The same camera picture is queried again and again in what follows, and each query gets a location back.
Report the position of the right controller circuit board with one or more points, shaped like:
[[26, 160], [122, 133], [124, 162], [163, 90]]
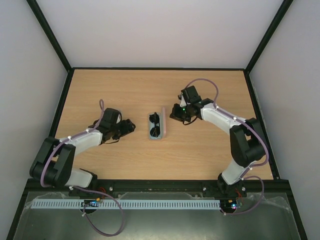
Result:
[[231, 204]]

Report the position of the black aluminium frame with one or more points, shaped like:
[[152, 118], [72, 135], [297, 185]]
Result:
[[276, 185]]

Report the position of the controller circuit board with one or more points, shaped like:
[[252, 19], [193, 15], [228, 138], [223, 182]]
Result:
[[94, 203], [231, 204]]

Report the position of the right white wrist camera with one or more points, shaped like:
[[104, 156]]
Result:
[[182, 100]]

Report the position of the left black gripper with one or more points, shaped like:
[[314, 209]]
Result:
[[128, 128]]

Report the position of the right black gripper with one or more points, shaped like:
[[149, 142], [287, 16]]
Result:
[[179, 113]]

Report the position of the light blue slotted cable duct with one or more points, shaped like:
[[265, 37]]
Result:
[[129, 204]]

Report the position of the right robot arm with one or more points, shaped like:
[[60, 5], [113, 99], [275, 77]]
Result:
[[247, 142]]

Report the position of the black round sunglasses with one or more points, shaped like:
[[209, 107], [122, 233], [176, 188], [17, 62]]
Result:
[[155, 125]]

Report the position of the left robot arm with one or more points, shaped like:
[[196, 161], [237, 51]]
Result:
[[53, 164]]

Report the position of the left controller circuit board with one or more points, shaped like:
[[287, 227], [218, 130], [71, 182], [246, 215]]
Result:
[[94, 203]]

